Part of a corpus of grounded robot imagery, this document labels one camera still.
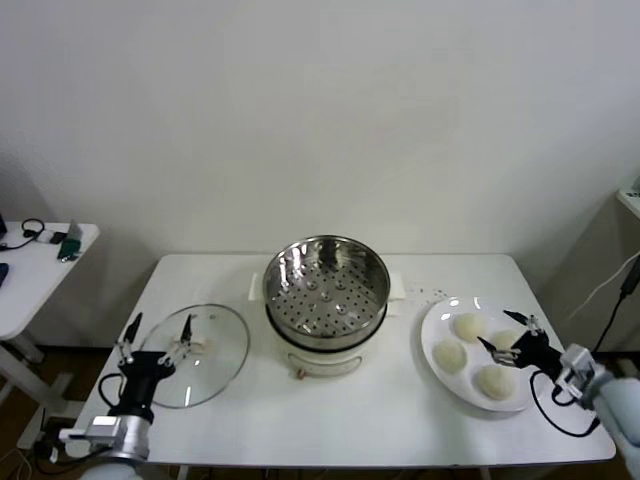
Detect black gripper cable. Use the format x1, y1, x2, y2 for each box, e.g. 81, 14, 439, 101
97, 372, 127, 410
528, 370, 602, 437

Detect white steamed baozi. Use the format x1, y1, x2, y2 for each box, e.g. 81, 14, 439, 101
431, 338, 470, 375
452, 313, 489, 345
473, 364, 517, 401
492, 328, 522, 351

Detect white side table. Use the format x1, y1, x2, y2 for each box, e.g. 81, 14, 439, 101
0, 221, 101, 401

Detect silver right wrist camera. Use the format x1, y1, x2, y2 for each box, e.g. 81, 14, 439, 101
558, 343, 597, 375

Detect white cable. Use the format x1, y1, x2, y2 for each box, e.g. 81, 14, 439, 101
569, 249, 640, 321

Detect black headphones with cable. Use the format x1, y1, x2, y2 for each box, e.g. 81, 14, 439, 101
0, 217, 49, 250

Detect white round plate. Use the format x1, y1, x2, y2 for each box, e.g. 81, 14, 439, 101
419, 295, 551, 414

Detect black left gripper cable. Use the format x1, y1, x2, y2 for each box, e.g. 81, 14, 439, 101
97, 372, 127, 410

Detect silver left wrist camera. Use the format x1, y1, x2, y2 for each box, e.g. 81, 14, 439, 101
58, 415, 122, 442

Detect round glass pot lid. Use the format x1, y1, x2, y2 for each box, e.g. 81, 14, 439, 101
135, 302, 251, 409

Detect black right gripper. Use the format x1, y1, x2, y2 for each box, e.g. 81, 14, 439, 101
476, 309, 566, 383

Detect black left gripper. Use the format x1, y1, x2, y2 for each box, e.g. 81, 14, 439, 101
112, 312, 195, 419

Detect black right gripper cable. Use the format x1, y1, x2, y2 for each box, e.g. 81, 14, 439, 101
528, 370, 602, 437

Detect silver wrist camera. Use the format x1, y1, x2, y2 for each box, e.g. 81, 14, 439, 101
58, 415, 122, 442
558, 343, 597, 375

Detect white electric cooking pot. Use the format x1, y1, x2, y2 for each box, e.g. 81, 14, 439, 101
264, 294, 402, 382

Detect black cable with plug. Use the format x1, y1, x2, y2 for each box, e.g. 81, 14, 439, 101
593, 259, 640, 354

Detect green tool with grey sheet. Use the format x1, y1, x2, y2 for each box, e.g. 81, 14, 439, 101
56, 219, 84, 263

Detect perforated steel steamer basket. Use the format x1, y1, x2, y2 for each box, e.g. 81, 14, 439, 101
248, 234, 407, 351

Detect white desk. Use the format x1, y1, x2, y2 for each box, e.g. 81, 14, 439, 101
615, 187, 640, 220

